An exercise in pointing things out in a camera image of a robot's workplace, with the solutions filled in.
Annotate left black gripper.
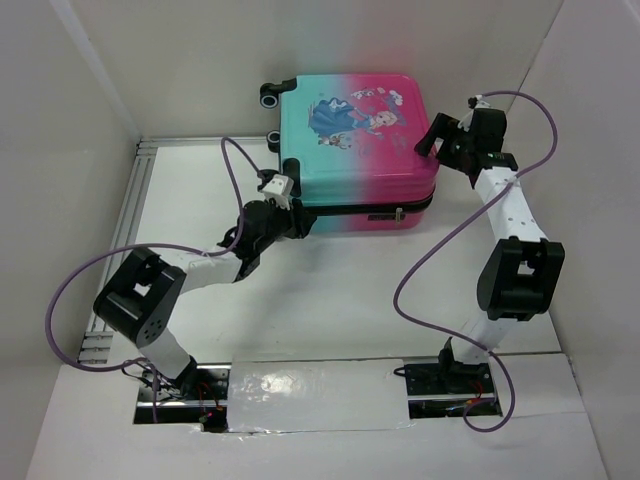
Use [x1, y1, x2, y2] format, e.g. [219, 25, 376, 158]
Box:
[255, 198, 317, 254]

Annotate pink children's suitcase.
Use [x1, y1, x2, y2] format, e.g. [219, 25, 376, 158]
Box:
[259, 73, 438, 234]

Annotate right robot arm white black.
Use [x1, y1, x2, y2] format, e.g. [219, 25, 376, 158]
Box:
[415, 106, 565, 393]

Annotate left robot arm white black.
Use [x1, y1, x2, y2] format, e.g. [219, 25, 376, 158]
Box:
[93, 199, 317, 399]

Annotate shiny white taped sheet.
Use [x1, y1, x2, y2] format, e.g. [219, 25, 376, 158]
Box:
[227, 359, 411, 433]

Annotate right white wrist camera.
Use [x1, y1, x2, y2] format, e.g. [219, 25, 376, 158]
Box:
[457, 95, 495, 133]

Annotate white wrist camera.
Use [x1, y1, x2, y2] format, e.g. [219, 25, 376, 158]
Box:
[457, 95, 495, 133]
[260, 174, 294, 210]

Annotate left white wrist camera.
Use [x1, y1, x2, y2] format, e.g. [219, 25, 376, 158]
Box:
[260, 174, 294, 210]

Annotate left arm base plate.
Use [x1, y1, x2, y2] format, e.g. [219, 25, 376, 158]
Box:
[121, 365, 230, 433]

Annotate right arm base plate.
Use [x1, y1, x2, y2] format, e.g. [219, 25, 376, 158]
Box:
[393, 363, 502, 420]

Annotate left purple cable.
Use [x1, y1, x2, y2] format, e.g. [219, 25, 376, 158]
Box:
[45, 136, 274, 424]

